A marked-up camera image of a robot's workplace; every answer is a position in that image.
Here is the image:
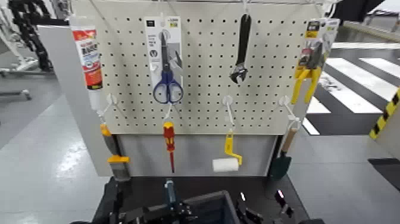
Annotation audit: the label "panel with black-yellow hazard tape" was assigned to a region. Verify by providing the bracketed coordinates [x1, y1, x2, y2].
[368, 87, 400, 162]

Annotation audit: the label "yellow-handled white paint roller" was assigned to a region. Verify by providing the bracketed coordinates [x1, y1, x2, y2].
[212, 129, 243, 173]

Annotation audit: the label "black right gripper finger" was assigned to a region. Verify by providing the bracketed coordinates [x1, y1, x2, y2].
[236, 191, 263, 224]
[274, 188, 295, 218]

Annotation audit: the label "dark blue-grey plastic crate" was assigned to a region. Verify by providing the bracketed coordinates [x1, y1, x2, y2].
[146, 190, 242, 224]

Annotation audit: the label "grey backing panel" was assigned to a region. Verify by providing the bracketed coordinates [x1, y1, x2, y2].
[37, 24, 312, 178]

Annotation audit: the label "red white sealant tube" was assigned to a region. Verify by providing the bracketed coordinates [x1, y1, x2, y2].
[69, 15, 104, 110]

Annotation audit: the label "black bulky equipment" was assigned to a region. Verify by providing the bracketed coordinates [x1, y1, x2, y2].
[331, 0, 387, 23]

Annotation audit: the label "orange grey handled scraper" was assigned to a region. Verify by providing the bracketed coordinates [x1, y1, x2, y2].
[99, 123, 132, 182]

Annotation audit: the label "teal plastic object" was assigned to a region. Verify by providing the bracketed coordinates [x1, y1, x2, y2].
[165, 179, 176, 206]

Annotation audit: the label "black floor mat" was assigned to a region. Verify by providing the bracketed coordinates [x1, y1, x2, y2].
[368, 157, 400, 192]

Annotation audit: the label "packaged yellow-handled pliers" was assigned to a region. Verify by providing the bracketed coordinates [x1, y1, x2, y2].
[290, 18, 340, 105]

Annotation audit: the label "black machine frame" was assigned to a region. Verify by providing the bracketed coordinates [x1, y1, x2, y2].
[7, 0, 70, 73]

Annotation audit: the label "black adjustable wrench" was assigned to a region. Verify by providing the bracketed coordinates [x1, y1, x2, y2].
[229, 13, 252, 85]

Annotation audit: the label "white metal frame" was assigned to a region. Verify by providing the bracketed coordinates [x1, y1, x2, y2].
[0, 6, 40, 77]

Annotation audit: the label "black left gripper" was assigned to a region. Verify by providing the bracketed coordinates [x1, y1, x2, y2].
[114, 179, 198, 224]

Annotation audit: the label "beige perforated pegboard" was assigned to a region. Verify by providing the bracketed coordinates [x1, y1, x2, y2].
[71, 0, 326, 136]

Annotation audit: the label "red yellow screwdriver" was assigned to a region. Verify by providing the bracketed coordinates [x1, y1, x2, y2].
[162, 121, 176, 174]

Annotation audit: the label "packaged blue-handled scissors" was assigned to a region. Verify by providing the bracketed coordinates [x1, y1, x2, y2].
[144, 15, 185, 105]

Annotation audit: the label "green trowel wooden handle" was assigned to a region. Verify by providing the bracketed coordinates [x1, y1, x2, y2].
[269, 126, 299, 181]

